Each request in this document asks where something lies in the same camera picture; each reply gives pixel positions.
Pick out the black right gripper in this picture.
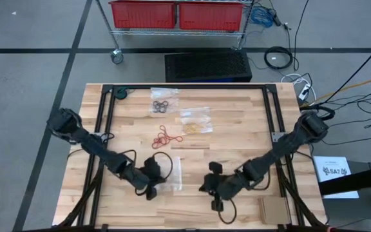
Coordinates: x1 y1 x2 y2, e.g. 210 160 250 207
198 161 249 213

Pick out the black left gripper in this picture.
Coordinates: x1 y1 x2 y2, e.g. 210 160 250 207
142 156 167 201

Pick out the clear plastic zip bag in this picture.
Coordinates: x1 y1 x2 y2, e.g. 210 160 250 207
178 106 214 135
158 155 184 193
149 86 180 114

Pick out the brown cardboard piece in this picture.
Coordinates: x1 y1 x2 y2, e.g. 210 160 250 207
258 196 292 226

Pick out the green round object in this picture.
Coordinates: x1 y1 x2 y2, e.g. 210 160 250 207
113 86 129 101

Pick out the black perforated computer case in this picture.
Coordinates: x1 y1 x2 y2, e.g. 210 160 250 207
164 50 253 83

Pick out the white SA7 printed sheet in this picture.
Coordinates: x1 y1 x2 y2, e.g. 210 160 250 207
312 155 360 199

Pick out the grey caster wheel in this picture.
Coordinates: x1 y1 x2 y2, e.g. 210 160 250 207
109 48 124 65

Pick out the white power strip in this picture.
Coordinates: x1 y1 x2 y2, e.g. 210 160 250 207
298 82 312 101

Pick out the grey side table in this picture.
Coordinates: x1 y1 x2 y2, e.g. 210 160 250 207
320 160 371 232

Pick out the black metal beam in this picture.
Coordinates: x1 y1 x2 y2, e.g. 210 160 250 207
319 163 371 197

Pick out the red plastic bin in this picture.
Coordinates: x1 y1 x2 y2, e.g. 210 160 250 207
109 0 177 29
178 1 245 32

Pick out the black left camera cable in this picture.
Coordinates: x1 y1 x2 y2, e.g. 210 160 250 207
153 151 174 182

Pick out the black camera cable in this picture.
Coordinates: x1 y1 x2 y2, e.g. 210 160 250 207
153 151 174 182
217 198 238 225

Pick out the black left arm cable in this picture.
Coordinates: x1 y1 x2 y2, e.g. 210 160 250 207
120 149 137 166

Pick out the black right camera cable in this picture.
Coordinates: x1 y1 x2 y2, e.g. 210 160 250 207
217 198 238 225

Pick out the black aluminium table frame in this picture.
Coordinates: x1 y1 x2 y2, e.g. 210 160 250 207
52 83 328 232

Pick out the white floor cable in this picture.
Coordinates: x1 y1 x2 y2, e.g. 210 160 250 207
280 72 318 104

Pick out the black cable coil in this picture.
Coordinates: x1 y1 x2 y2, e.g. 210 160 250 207
263 46 294 70

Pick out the thick black base cable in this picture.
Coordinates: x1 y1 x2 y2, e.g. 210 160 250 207
301 104 336 122

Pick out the chrome wire shelf rack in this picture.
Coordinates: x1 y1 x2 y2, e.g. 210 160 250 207
94 0 256 65

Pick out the thin black floor cable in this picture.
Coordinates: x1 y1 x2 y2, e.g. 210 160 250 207
293 0 310 72

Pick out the blue cable coil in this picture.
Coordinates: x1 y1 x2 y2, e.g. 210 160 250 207
249 5 276 28

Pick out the yellow floor cable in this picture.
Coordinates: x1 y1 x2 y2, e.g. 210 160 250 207
301 73 371 108

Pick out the black hanging cable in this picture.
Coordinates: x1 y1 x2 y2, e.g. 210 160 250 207
322 41 371 106

